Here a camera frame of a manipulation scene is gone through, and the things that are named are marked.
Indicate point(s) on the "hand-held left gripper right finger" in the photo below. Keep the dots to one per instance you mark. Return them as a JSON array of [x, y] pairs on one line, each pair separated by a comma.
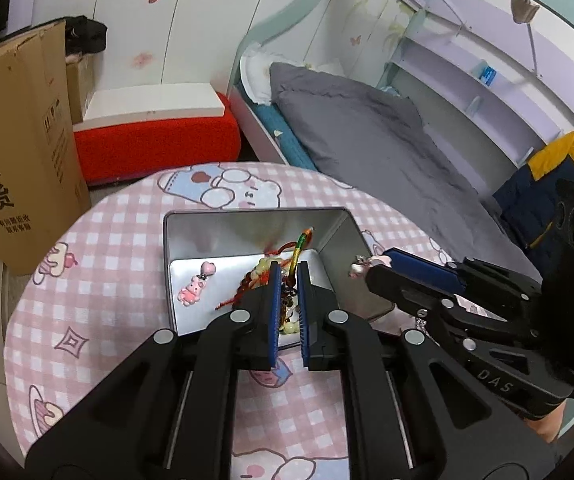
[[303, 310]]

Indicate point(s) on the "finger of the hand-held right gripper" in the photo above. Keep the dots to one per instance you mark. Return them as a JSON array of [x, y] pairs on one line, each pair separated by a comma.
[[407, 290], [417, 265]]

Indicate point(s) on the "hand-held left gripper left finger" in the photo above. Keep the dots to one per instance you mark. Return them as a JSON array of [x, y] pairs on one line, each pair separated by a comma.
[[273, 310]]

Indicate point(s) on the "pink and silver charm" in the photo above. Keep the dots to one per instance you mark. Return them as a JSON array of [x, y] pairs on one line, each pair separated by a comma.
[[362, 266]]

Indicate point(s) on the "pink bear charm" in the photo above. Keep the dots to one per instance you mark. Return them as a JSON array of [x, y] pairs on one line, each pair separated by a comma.
[[192, 292]]

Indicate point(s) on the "grey metal tin box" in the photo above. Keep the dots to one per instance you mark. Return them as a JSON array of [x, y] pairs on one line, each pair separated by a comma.
[[247, 230]]

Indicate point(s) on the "person's right forearm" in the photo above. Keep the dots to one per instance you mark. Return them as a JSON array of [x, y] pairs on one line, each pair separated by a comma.
[[549, 420]]

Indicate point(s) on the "grey blanket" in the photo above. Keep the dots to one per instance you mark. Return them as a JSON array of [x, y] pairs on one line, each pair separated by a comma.
[[377, 150]]

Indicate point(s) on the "yellow and navy jacket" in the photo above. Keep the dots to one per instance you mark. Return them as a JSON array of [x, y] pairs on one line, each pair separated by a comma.
[[532, 195]]

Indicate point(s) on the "pink checked tablecloth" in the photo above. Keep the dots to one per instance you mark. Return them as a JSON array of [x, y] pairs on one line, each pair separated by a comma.
[[117, 240]]

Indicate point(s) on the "teal bed mat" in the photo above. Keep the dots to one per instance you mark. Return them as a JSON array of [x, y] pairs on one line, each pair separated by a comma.
[[279, 132]]

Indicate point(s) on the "red ottoman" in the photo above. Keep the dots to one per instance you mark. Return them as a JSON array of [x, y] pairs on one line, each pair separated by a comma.
[[157, 145]]

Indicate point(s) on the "small blue box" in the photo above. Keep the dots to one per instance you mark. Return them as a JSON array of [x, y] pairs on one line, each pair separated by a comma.
[[487, 75]]

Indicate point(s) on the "small pink butterfly sticker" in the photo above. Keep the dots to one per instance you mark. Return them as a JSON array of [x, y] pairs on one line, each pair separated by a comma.
[[355, 40]]

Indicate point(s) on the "white pillow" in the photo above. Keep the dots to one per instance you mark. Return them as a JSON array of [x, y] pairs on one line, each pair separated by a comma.
[[257, 75]]

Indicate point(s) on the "white board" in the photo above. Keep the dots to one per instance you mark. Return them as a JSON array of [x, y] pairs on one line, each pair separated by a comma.
[[152, 100]]

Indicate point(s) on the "beige hanging pouch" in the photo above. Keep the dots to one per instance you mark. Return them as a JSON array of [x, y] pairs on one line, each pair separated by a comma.
[[524, 7]]

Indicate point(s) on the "pale pink butterfly sticker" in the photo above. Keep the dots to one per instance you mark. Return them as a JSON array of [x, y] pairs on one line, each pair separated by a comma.
[[142, 60]]

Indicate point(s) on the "small cardboard box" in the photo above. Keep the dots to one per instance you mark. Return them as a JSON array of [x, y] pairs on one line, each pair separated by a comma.
[[79, 90]]

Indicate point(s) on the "white wardrobe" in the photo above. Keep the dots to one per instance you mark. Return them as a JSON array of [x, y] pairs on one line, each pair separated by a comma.
[[207, 20]]

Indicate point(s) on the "large cardboard box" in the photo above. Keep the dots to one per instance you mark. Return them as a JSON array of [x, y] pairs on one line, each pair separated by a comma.
[[17, 135]]

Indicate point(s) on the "black bag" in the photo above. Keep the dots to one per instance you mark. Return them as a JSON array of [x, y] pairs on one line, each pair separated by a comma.
[[84, 35]]

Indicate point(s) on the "grey shelf bracket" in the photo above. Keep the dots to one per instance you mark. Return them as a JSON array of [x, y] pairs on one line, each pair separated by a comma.
[[474, 105]]

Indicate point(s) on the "lilac wall shelf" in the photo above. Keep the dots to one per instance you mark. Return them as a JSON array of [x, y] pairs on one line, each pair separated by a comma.
[[467, 85]]

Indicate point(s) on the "teal bunk bed frame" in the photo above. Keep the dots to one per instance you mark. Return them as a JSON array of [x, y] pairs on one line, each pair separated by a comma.
[[287, 12]]

